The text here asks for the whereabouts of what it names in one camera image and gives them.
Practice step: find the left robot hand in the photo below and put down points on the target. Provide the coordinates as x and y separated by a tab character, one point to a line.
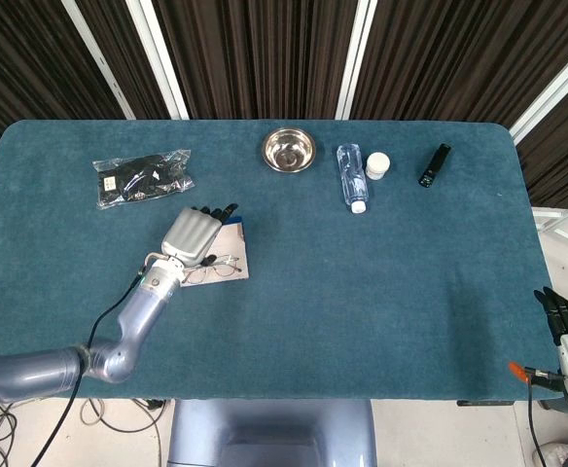
191	238

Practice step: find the blue glasses case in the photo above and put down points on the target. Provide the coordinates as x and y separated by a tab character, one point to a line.
230	243

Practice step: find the white metal rack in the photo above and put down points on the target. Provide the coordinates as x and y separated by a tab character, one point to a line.
546	212

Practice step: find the clear plastic water bottle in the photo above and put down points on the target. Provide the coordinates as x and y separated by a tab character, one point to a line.
353	175

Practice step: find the dark brown curtain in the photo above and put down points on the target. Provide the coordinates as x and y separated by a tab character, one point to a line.
264	53

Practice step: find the small white jar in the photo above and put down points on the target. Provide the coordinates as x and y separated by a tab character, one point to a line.
377	165

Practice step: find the teal table cloth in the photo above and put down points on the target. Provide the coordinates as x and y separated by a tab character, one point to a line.
362	301

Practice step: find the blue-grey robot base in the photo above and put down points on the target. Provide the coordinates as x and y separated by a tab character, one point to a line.
269	433

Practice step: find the black desk control panel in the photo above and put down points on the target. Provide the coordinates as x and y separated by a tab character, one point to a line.
483	403

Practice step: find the thin-framed eyeglasses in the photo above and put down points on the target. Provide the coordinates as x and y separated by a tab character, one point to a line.
225	270

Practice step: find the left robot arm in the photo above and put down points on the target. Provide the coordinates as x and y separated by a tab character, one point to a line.
138	316

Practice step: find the white frame post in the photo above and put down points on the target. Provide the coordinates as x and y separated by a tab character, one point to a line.
551	95
158	58
100	63
355	58

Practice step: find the clear bag with black item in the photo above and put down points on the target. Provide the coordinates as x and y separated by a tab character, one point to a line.
140	177

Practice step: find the black stapler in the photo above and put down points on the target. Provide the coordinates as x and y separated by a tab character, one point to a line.
434	165

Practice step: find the stainless steel bowl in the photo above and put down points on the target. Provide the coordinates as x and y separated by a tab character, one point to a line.
289	150

